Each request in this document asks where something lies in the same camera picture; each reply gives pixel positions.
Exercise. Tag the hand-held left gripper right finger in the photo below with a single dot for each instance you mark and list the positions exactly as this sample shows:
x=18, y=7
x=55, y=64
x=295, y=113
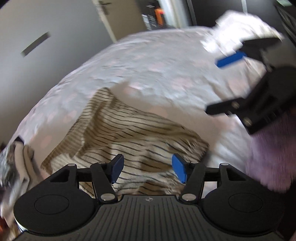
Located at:
x=179, y=168

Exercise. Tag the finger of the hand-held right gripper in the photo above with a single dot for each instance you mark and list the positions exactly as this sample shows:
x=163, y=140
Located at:
x=231, y=59
x=219, y=107

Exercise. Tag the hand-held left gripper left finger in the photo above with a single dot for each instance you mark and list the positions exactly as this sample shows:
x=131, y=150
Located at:
x=117, y=168

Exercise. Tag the white crinkled shirt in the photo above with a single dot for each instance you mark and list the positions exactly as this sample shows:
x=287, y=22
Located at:
x=235, y=25

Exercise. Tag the beige striped pants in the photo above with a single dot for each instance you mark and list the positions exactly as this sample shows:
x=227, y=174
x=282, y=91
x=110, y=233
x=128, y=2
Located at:
x=138, y=129

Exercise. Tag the person's right forearm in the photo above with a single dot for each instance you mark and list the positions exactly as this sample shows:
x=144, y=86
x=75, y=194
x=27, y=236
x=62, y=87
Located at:
x=272, y=157

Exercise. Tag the black sliding-door wardrobe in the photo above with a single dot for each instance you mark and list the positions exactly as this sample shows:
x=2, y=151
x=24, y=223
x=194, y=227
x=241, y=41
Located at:
x=219, y=7

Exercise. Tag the bed with pink-dotted white sheet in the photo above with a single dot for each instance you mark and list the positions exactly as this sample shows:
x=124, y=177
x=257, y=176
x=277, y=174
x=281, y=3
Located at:
x=150, y=69

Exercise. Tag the orange chair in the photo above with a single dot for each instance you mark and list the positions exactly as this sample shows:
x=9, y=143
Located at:
x=159, y=16

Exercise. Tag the grey patterned cloth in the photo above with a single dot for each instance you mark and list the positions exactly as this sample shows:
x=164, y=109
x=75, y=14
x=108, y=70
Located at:
x=5, y=162

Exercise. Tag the beige room door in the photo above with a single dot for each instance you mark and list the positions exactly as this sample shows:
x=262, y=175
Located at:
x=124, y=18

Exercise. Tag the grey wall switch panel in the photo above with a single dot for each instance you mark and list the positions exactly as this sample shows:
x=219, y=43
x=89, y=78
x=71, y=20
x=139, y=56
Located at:
x=34, y=45

